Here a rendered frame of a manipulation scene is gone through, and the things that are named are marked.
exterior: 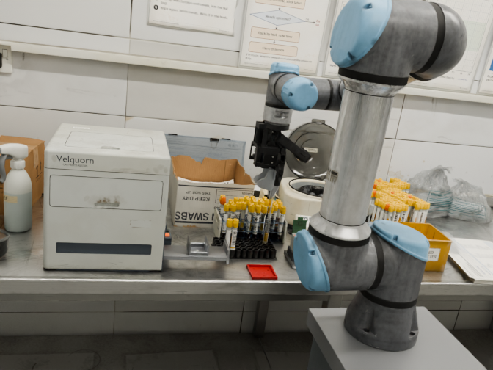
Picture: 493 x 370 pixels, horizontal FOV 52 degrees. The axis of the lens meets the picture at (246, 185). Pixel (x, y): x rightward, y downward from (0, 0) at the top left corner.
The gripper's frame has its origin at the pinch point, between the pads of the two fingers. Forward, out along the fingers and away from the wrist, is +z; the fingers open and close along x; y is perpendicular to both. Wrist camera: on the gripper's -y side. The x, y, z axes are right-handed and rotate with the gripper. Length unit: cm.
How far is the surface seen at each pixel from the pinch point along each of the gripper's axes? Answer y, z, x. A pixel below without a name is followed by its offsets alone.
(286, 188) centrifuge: -12.9, 6.7, -25.6
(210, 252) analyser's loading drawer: 17.0, 13.8, 8.6
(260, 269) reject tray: 3.7, 17.5, 10.8
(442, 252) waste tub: -50, 11, 10
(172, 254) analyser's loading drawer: 27.2, 13.9, 10.3
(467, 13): -80, -57, -50
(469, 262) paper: -63, 16, 7
